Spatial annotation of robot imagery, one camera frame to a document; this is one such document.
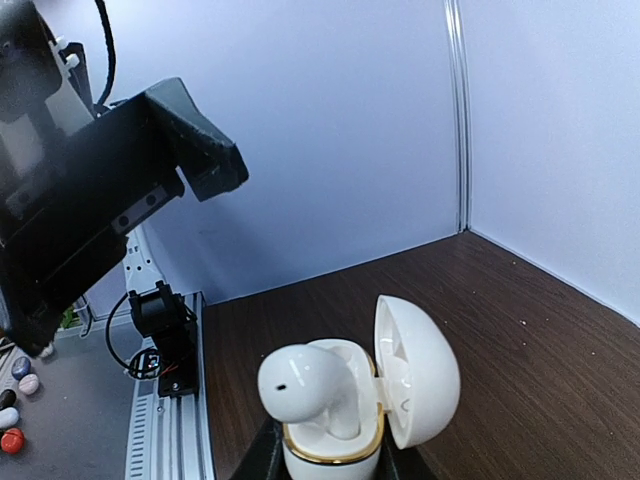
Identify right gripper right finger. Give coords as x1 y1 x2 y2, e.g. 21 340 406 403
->
377 440 438 480

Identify aluminium front rail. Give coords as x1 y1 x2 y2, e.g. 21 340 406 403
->
124 322 215 479

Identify red earbud case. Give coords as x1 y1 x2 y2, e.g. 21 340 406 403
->
1 428 26 455

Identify black earbud case spare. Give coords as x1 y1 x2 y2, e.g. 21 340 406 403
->
0 389 17 410

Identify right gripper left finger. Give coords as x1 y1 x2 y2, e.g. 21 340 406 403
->
232 417 285 480

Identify blue earbud case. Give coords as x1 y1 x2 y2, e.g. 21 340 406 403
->
11 356 31 381

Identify pink earbud case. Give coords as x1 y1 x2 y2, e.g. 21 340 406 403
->
18 373 40 396

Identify white earbud charging case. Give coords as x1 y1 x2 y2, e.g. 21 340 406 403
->
275 295 461 479

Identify white stem earbud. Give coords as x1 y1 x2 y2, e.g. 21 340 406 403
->
257 344 361 440

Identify left aluminium frame post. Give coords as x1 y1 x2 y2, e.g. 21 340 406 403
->
444 0 472 232

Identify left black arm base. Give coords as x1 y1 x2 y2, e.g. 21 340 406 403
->
105 280 199 398

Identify white earbud case spare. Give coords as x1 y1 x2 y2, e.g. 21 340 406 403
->
0 407 20 430

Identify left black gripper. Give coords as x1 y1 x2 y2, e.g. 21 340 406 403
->
1 77 249 356

